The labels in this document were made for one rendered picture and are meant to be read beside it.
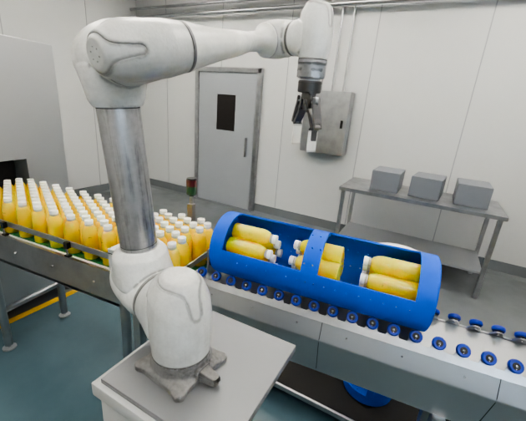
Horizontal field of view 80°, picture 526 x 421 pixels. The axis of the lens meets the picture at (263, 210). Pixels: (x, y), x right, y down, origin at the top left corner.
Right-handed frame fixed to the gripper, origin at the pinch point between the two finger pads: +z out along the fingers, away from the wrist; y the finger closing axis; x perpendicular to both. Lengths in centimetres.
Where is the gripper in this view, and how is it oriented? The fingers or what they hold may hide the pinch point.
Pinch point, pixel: (302, 144)
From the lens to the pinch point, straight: 110.5
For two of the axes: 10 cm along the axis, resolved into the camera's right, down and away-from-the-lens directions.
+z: -0.7, 9.3, 3.7
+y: 2.7, 3.7, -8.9
